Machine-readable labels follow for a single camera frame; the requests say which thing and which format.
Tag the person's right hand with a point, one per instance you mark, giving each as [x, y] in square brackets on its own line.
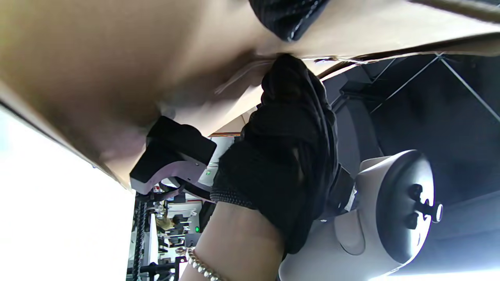
[281, 156]

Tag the person's left hand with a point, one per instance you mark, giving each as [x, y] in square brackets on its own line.
[291, 17]

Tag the person's right forearm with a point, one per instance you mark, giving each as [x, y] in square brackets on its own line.
[238, 242]

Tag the brown document pouch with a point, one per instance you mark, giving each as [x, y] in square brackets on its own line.
[117, 58]

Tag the metal equipment rack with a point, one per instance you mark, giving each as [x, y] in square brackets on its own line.
[168, 234]

